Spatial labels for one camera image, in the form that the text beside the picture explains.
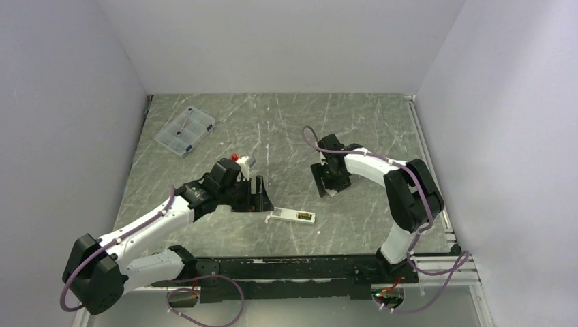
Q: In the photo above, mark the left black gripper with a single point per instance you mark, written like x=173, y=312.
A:
x=249, y=204

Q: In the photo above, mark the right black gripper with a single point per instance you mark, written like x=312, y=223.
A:
x=318, y=172

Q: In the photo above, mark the white battery cover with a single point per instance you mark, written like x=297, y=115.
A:
x=331, y=192

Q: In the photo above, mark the white remote control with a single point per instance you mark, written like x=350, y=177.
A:
x=285, y=214

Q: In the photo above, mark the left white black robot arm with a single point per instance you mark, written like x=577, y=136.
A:
x=101, y=269

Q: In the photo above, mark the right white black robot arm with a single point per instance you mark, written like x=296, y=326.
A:
x=413, y=197

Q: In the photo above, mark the clear plastic organizer box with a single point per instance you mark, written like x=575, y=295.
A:
x=182, y=134

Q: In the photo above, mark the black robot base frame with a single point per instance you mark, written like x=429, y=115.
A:
x=356, y=277

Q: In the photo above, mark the aluminium rail right edge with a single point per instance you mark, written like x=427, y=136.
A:
x=410, y=103

